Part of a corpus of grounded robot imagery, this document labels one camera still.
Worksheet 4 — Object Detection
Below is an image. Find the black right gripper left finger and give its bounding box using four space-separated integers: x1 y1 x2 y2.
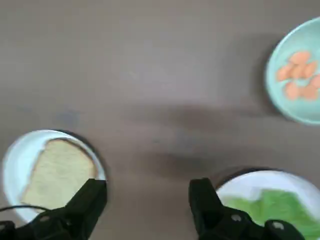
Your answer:
0 178 108 240

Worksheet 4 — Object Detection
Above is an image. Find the pale pinkish round plate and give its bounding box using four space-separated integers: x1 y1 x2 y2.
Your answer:
215 169 320 240

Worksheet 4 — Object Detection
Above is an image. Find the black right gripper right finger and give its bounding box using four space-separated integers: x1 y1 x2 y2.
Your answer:
188 178 305 240

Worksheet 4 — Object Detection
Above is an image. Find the white round plate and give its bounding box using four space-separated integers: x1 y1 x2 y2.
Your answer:
2 129 107 223

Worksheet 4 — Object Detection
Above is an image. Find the mint green bowl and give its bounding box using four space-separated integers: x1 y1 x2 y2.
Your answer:
265 16 320 125

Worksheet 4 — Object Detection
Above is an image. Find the green lettuce leaf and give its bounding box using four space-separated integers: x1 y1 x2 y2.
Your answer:
221 189 320 240

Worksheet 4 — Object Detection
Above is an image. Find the brown crust bread slice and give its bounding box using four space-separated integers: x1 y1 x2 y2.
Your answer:
19 138 98 213

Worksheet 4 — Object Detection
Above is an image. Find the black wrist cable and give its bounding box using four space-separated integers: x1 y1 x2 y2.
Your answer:
0 204 51 213

